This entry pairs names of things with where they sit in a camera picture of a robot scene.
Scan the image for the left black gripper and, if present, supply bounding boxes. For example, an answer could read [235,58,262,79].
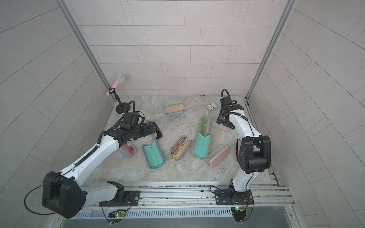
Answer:
[130,121,158,140]

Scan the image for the tan blue glasses case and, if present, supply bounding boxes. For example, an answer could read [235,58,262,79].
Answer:
[163,104,185,116]

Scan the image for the purple fabric glasses case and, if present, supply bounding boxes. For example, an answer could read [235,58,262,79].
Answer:
[148,121,156,139]

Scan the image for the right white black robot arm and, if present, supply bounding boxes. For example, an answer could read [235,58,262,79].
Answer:
[216,89,271,196]

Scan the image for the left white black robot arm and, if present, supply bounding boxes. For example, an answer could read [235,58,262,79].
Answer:
[41,109,157,219]

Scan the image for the blue case pink glasses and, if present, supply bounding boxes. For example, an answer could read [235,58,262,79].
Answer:
[119,141,136,157]

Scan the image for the teal open glasses case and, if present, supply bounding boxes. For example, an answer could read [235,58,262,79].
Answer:
[142,140,165,169]

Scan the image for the black tan open case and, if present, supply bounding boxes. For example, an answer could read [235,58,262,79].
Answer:
[236,139,241,162]

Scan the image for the teal folding glasses case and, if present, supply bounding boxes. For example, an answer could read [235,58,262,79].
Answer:
[193,134,211,159]

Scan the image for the pink grey open case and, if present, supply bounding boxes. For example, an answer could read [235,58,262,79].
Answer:
[204,144,231,168]

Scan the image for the beige open glasses case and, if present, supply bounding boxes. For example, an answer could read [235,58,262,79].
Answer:
[170,136,190,161]

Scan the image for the small pink card box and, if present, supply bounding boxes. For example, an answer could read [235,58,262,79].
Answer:
[206,102,218,112]

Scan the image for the black microphone stand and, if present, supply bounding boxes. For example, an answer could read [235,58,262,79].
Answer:
[108,87,131,114]

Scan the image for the pink toy microphone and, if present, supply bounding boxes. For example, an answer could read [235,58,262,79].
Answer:
[106,75,125,96]

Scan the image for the left circuit board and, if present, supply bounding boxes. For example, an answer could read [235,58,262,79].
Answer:
[108,210,128,219]

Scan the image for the circuit board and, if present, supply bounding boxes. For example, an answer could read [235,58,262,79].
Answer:
[231,207,247,223]
[108,210,128,219]

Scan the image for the right circuit board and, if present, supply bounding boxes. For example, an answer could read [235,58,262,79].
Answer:
[231,207,247,223]

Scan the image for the orange frame glasses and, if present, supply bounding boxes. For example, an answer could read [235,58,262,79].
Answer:
[170,137,187,157]

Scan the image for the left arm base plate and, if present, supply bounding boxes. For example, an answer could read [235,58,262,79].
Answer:
[98,191,141,207]

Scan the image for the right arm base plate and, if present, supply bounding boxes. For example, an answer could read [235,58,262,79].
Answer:
[213,189,254,205]

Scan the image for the aluminium rail frame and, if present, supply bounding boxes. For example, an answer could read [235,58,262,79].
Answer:
[46,175,305,228]

